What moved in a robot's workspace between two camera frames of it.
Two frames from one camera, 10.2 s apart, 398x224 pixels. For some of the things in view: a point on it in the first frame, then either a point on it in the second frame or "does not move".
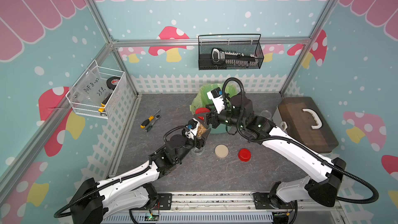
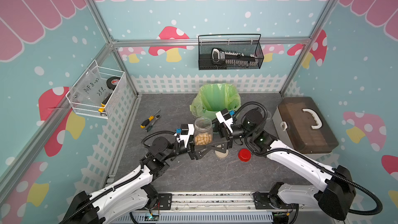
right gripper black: (208, 117) → (225, 135)
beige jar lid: (221, 151) does not move
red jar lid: (244, 155) does not move
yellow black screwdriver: (147, 122) does not move
